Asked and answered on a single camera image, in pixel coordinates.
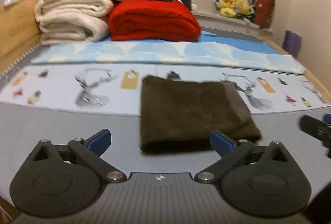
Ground brown corduroy pants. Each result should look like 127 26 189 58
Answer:
140 76 262 154

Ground dark red cushion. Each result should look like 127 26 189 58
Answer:
254 0 275 29

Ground light blue patterned blanket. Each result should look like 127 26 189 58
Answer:
32 32 305 75

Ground yellow plush toys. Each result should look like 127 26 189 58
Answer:
216 0 254 18

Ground cream folded blanket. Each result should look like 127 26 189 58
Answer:
34 0 114 45

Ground red folded blanket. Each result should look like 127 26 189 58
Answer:
108 0 201 42

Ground white plush toy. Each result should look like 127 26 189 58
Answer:
191 0 199 11

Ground wooden bed frame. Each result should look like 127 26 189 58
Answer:
0 0 331 224

